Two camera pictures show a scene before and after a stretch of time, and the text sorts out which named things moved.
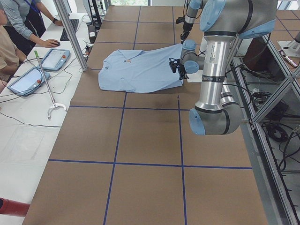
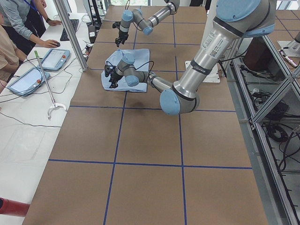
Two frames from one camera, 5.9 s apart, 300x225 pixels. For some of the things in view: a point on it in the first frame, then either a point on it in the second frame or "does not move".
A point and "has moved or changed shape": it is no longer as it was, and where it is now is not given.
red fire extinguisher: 13,208 does not move
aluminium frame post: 71,33 does not move
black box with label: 92,29 does not move
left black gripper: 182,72 -> 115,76
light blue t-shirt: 151,71 has moved or changed shape
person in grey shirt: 25,22 does not move
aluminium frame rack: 267,86 does not move
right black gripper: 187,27 -> 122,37
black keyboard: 73,23 does not move
